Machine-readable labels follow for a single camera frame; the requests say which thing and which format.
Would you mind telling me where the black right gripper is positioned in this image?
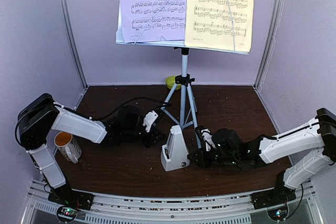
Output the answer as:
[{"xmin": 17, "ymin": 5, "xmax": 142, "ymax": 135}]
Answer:
[{"xmin": 187, "ymin": 146, "xmax": 238, "ymax": 169}]

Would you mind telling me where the white metronome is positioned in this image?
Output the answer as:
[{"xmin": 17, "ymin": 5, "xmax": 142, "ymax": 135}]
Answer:
[{"xmin": 161, "ymin": 125, "xmax": 190, "ymax": 172}]

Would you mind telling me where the white perforated music stand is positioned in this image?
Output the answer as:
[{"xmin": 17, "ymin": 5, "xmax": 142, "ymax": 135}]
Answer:
[{"xmin": 115, "ymin": 0, "xmax": 250, "ymax": 151}]

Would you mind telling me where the purple sheet music page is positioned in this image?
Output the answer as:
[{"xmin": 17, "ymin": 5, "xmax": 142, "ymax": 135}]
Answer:
[{"xmin": 120, "ymin": 0, "xmax": 187, "ymax": 43}]

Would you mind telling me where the yellow sheet music page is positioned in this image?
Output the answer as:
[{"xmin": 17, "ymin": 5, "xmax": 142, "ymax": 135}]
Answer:
[{"xmin": 184, "ymin": 0, "xmax": 254, "ymax": 54}]

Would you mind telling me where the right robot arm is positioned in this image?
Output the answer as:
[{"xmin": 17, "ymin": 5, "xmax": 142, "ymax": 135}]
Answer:
[{"xmin": 187, "ymin": 108, "xmax": 335, "ymax": 209}]

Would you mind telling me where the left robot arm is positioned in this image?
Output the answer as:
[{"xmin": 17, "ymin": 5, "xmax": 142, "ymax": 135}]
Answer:
[{"xmin": 14, "ymin": 93, "xmax": 168, "ymax": 210}]

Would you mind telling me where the green plastic bowl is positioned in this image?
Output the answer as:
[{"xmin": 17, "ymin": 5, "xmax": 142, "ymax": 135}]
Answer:
[{"xmin": 165, "ymin": 76, "xmax": 176, "ymax": 90}]

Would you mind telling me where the patterned ceramic mug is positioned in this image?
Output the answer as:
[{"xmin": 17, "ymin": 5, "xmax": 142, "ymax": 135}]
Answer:
[{"xmin": 54, "ymin": 132, "xmax": 82, "ymax": 164}]

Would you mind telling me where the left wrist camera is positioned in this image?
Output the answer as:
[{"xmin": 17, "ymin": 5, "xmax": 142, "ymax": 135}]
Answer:
[{"xmin": 142, "ymin": 103, "xmax": 171, "ymax": 133}]

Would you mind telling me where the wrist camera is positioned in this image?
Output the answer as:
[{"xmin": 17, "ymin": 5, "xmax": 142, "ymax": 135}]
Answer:
[
  {"xmin": 195, "ymin": 125, "xmax": 215, "ymax": 152},
  {"xmin": 142, "ymin": 103, "xmax": 171, "ymax": 133}
]

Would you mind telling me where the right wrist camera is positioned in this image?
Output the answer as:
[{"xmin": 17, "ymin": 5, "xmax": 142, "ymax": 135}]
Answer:
[{"xmin": 195, "ymin": 125, "xmax": 215, "ymax": 152}]

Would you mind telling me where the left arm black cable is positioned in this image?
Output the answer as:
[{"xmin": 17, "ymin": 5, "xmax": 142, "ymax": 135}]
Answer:
[{"xmin": 15, "ymin": 97, "xmax": 165, "ymax": 151}]

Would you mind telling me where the metal front base rail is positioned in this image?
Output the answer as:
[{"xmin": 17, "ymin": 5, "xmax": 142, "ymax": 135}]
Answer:
[{"xmin": 20, "ymin": 182, "xmax": 324, "ymax": 223}]

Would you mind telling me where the right aluminium corner post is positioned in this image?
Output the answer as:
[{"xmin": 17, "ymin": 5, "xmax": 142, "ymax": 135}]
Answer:
[{"xmin": 254, "ymin": 0, "xmax": 284, "ymax": 92}]

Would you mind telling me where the aluminium corner post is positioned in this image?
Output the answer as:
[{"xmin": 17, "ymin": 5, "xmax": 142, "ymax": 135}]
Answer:
[
  {"xmin": 60, "ymin": 0, "xmax": 88, "ymax": 89},
  {"xmin": 254, "ymin": 0, "xmax": 284, "ymax": 92}
]

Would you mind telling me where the left aluminium corner post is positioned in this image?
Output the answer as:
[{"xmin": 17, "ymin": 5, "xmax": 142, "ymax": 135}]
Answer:
[{"xmin": 60, "ymin": 0, "xmax": 88, "ymax": 89}]

